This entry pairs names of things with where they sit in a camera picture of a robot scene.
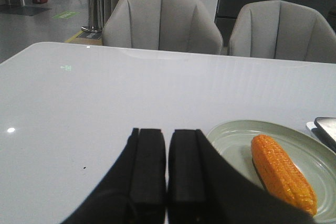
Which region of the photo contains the grey upholstered chair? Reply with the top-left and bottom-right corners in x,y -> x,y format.
228,0 -> 335,63
102,0 -> 223,55

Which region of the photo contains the orange corn cob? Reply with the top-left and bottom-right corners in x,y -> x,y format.
250,134 -> 318,216

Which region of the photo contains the black silver kitchen scale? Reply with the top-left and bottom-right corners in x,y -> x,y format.
306,116 -> 335,153

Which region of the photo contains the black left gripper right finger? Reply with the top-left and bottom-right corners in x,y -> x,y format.
167,130 -> 314,223

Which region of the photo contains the left grey upholstered chair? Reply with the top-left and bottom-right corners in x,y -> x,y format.
102,0 -> 223,55

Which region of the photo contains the chrome stanchion post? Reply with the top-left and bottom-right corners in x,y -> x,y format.
81,0 -> 102,34

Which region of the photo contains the pale green plate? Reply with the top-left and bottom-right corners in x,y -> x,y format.
207,120 -> 335,223

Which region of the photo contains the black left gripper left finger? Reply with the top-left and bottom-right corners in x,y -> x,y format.
64,128 -> 166,223

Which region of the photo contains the right grey upholstered chair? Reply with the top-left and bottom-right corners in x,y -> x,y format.
228,0 -> 335,63

